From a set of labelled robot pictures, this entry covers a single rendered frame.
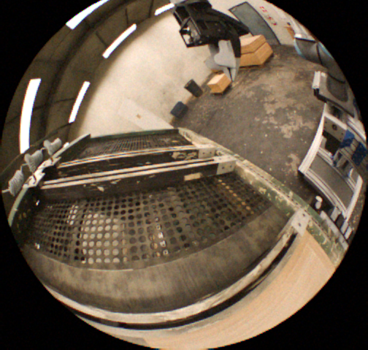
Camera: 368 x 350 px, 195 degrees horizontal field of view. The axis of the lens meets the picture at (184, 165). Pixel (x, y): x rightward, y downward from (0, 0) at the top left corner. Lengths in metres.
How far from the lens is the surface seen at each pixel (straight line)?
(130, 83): 5.20
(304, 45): 0.68
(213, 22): 0.27
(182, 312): 0.22
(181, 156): 0.62
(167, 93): 5.17
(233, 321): 0.31
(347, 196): 1.47
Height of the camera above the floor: 1.41
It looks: 35 degrees down
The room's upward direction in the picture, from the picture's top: 62 degrees counter-clockwise
